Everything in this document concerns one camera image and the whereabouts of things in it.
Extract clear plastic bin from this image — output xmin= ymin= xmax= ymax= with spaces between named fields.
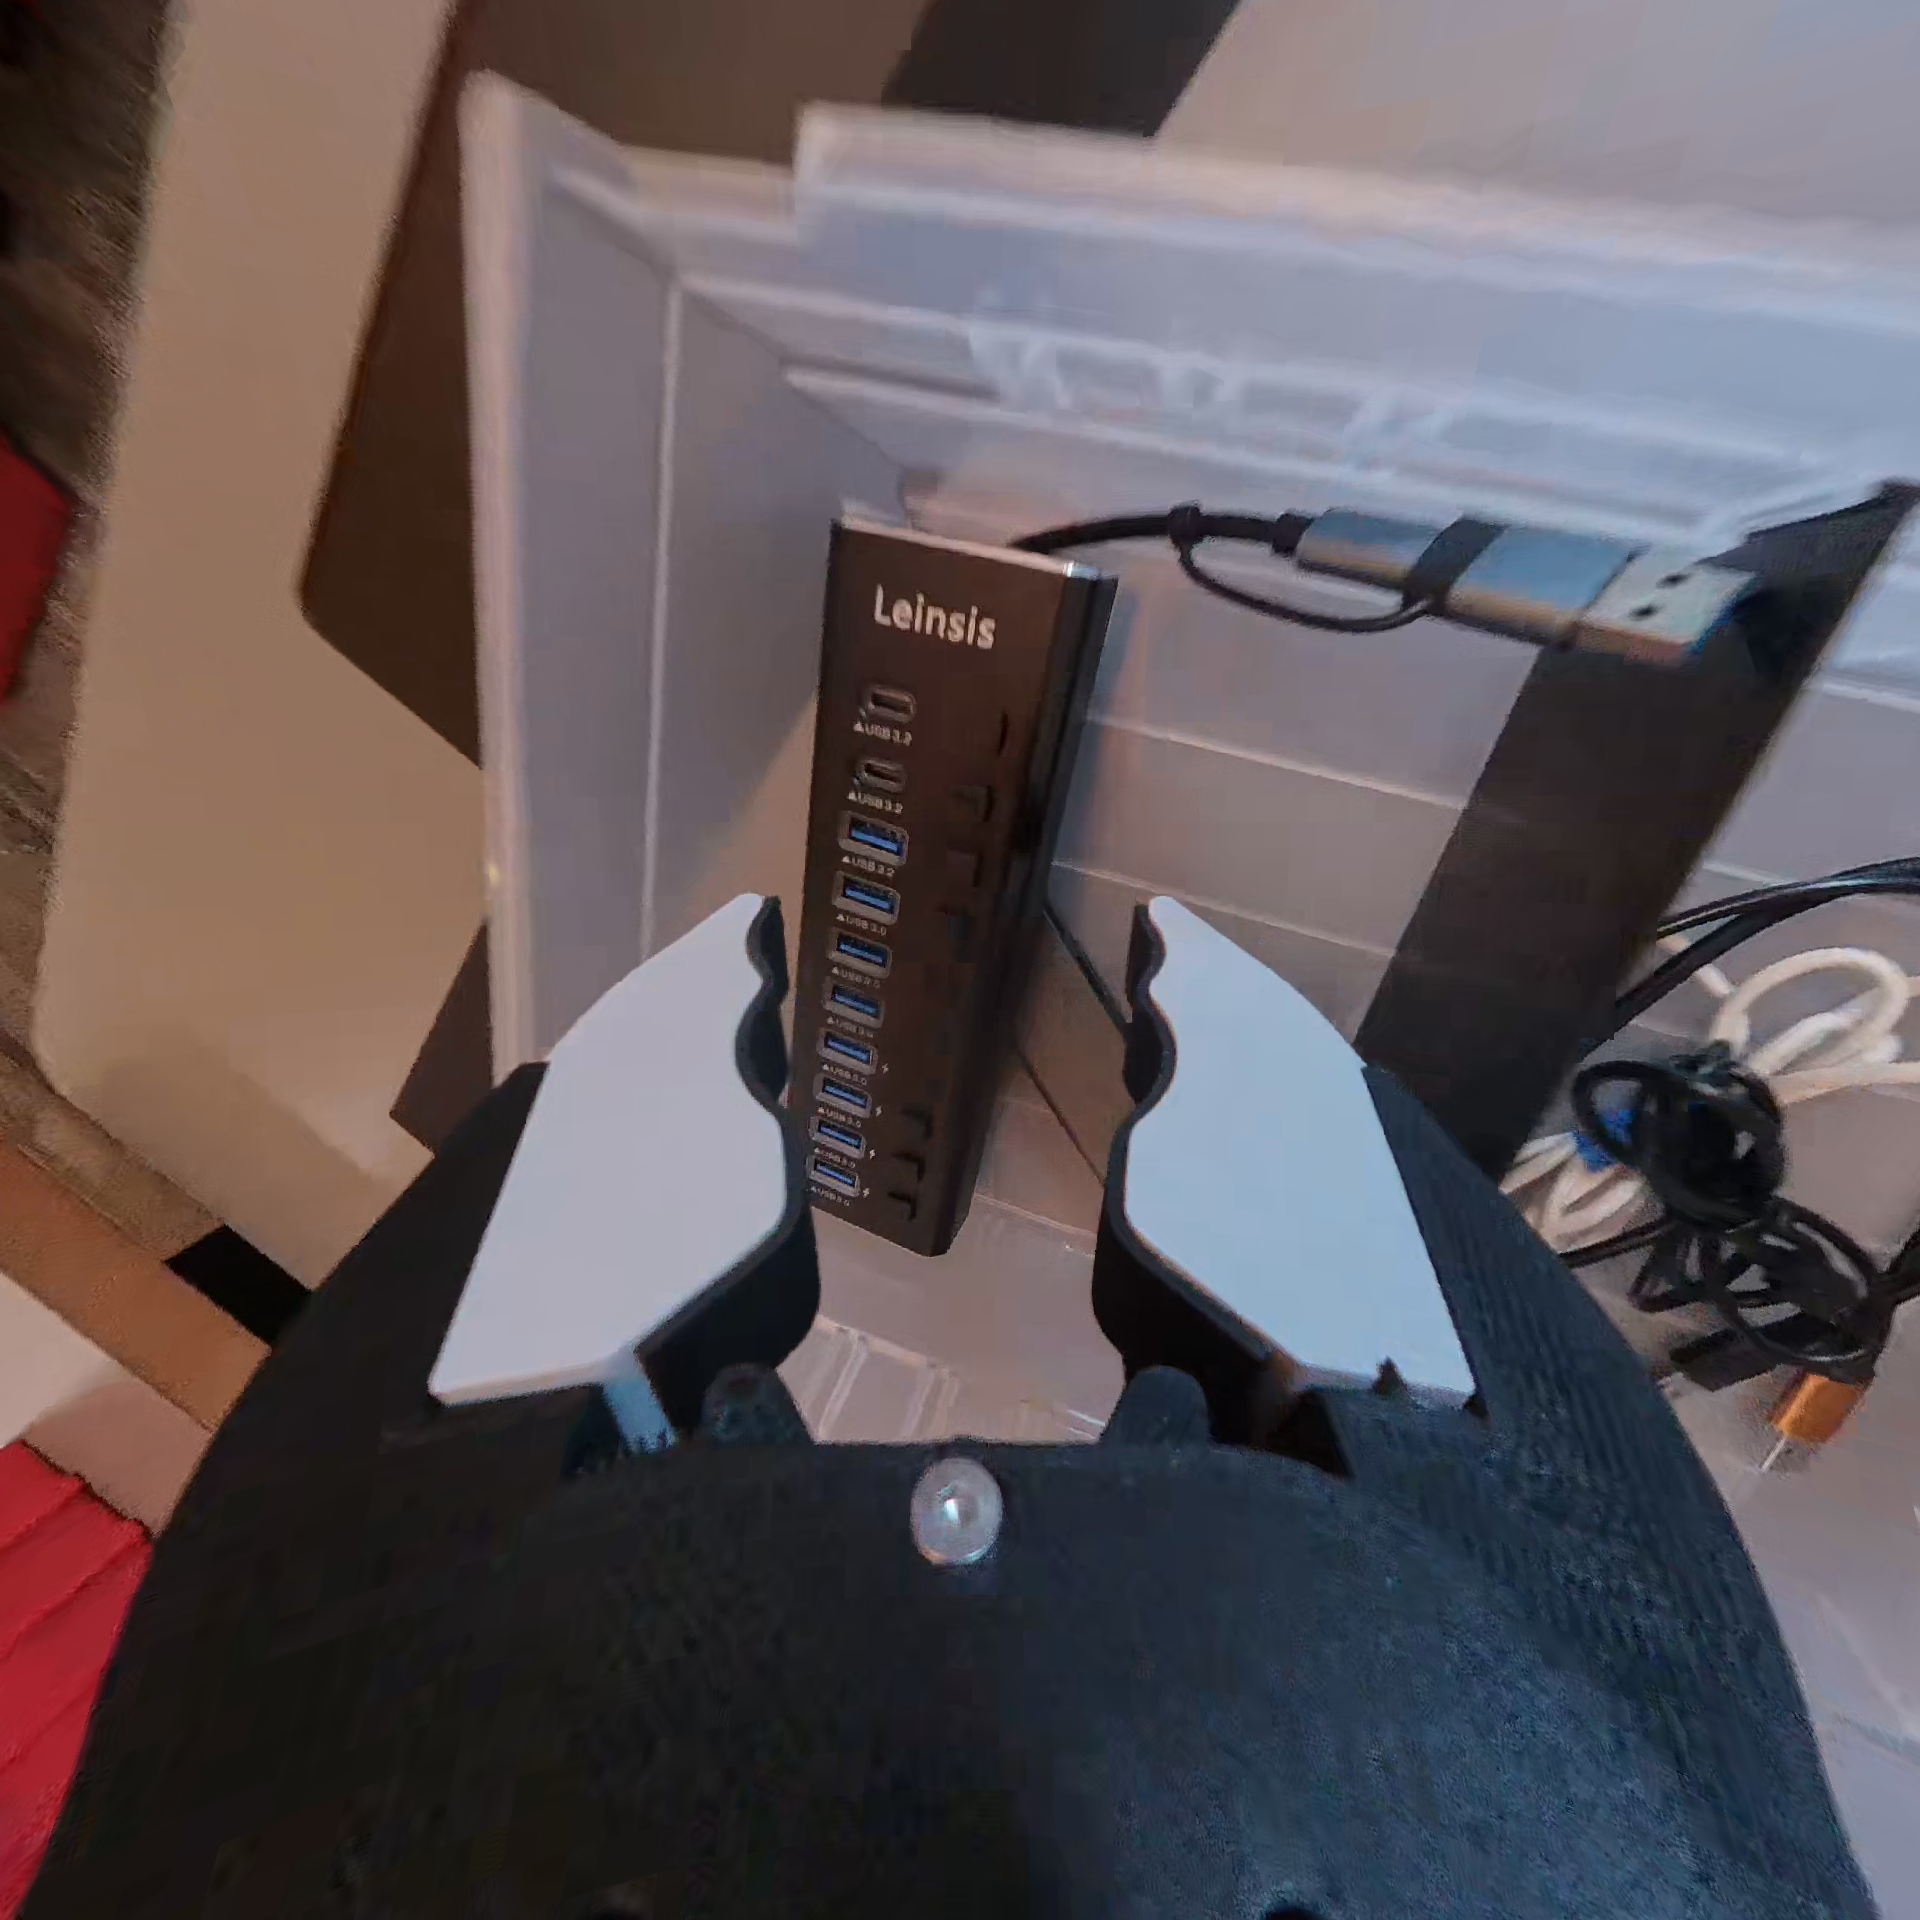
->
xmin=456 ymin=67 xmax=1920 ymax=1801

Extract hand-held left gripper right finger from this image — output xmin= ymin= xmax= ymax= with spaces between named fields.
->
xmin=1095 ymin=894 xmax=1479 ymax=1420

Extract black flat panel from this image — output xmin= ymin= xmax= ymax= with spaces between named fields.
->
xmin=1359 ymin=481 xmax=1920 ymax=1187

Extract red plastic bin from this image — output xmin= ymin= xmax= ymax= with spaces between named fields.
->
xmin=0 ymin=433 xmax=79 ymax=709
xmin=0 ymin=1440 xmax=161 ymax=1787

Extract orange plug cable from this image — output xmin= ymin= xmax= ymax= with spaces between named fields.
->
xmin=1754 ymin=1359 xmax=1884 ymax=1479

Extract thin black cable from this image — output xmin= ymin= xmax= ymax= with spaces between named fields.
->
xmin=1614 ymin=854 xmax=1920 ymax=1038

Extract black usb cable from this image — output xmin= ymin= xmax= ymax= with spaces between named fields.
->
xmin=1568 ymin=1041 xmax=1920 ymax=1389

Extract white cable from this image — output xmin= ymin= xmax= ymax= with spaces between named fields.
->
xmin=1500 ymin=943 xmax=1920 ymax=1254

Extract black multi-port usb hub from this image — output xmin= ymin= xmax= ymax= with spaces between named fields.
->
xmin=807 ymin=517 xmax=1119 ymax=1259

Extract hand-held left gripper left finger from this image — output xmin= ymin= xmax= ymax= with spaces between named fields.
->
xmin=427 ymin=893 xmax=823 ymax=1452

